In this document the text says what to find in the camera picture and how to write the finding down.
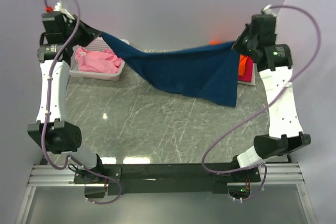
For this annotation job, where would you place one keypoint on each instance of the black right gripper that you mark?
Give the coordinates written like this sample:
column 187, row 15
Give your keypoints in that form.
column 237, row 45

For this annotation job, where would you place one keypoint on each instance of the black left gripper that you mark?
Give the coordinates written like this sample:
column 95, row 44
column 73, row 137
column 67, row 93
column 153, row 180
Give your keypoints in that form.
column 89, row 32

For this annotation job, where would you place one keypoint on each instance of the navy blue t shirt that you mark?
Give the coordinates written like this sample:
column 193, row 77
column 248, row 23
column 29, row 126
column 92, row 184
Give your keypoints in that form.
column 207, row 72

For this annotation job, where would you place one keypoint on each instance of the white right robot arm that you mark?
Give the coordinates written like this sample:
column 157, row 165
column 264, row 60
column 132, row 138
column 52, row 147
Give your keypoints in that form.
column 274, row 64

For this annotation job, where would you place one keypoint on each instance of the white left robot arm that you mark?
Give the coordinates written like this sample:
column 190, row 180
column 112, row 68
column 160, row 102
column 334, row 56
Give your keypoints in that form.
column 52, row 131

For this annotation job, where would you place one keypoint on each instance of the folded orange t shirt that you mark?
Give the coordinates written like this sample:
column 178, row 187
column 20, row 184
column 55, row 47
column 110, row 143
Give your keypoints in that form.
column 242, row 61

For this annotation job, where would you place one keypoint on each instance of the white perforated plastic basket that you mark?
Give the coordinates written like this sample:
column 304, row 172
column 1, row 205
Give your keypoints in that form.
column 97, row 45

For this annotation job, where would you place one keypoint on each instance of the folded magenta t shirt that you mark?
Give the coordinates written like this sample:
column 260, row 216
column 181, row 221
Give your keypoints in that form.
column 249, row 62

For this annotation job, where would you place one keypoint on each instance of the folded white t shirt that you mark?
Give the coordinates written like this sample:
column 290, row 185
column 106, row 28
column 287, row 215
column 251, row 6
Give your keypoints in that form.
column 249, row 77

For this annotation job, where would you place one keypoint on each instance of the pink t shirt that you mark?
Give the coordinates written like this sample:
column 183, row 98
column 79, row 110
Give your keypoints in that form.
column 105, row 61

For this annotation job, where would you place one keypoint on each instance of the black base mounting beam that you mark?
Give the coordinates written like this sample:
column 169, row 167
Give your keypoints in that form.
column 158, row 178

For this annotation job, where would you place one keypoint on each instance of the aluminium extrusion rail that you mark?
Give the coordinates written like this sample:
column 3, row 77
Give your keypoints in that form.
column 46, row 176

